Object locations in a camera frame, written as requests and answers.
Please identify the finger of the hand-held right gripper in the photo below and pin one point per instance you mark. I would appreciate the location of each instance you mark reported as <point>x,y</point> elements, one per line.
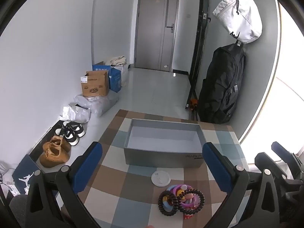
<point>262,159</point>
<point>282,152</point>

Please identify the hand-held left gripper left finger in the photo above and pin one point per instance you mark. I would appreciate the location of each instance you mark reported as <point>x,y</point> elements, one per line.
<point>86,168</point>

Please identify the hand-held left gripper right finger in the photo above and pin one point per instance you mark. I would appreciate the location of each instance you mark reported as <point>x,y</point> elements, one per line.
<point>217,171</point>

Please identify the pink hair accessory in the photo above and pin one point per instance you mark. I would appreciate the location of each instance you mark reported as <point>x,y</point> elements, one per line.
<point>188,196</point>

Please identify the grey box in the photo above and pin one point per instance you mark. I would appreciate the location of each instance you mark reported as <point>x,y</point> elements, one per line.
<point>163,155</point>

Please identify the tan boot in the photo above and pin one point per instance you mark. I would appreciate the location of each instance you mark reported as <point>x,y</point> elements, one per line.
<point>53,158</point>
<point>59,143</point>

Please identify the black white sandals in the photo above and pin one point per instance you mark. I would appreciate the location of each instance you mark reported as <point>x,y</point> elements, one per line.
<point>66,136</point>

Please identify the checked table mat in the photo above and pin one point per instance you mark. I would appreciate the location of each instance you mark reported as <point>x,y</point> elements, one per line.
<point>133,190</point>

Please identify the black shoe mat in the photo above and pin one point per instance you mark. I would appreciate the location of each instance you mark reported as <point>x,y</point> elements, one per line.
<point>40,140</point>

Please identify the crumpled white plastic bag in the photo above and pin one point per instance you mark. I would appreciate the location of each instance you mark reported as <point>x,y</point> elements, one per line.
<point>77,114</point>

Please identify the white round lid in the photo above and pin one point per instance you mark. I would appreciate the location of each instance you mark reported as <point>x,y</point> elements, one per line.
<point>160,178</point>

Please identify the dark blue shoebox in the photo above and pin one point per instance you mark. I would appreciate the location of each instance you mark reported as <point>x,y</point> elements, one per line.
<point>23,173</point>

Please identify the grey plastic parcel bag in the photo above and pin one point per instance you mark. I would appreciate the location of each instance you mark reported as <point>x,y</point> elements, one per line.
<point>102,102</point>

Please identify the orange toy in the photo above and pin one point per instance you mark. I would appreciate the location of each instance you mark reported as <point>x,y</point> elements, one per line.
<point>194,103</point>

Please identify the black backpack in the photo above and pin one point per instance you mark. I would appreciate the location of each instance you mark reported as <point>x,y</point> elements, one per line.
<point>220,87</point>

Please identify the brown cardboard box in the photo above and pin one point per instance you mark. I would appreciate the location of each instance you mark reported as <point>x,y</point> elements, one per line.
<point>95,85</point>

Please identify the blue cardboard box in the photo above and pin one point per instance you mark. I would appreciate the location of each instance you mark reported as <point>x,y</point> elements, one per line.
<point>115,79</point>

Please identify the beige tote bag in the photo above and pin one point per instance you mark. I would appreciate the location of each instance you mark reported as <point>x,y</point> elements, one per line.
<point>116,60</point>

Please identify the white hanging bag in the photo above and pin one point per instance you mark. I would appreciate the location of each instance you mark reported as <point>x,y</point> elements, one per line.
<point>239,16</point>

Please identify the grey door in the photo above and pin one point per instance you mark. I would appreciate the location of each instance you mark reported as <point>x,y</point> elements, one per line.
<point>154,28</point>

